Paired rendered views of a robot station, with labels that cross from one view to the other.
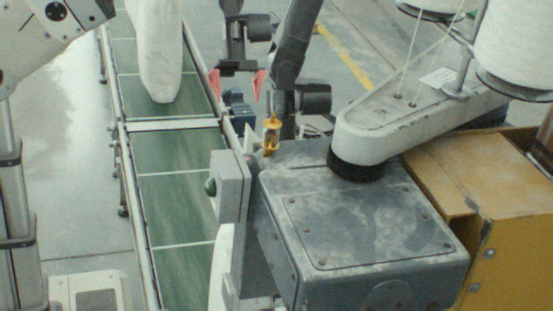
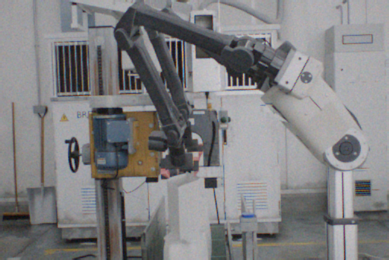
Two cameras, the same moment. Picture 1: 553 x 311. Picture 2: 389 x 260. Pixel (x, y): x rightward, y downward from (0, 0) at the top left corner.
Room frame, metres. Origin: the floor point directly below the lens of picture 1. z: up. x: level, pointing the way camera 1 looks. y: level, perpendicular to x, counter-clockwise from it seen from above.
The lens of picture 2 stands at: (3.21, 1.02, 1.38)
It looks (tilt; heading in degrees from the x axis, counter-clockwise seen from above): 3 degrees down; 204
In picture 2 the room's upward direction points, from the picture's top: 2 degrees counter-clockwise
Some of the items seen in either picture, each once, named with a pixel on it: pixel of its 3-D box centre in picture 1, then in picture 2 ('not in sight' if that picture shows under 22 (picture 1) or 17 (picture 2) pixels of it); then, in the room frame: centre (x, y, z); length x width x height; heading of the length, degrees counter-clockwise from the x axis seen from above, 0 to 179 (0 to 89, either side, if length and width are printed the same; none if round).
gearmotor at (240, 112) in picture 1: (233, 108); not in sight; (2.61, 0.28, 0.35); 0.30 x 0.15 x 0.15; 22
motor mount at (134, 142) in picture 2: not in sight; (131, 134); (1.01, -0.29, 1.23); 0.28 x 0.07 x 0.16; 22
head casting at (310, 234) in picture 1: (335, 259); (194, 134); (0.72, -0.10, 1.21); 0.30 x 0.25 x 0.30; 22
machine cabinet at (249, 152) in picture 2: not in sight; (169, 133); (-2.04, -1.63, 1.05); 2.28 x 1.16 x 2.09; 112
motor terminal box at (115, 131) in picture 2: not in sight; (116, 134); (1.18, -0.26, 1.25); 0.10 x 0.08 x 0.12; 137
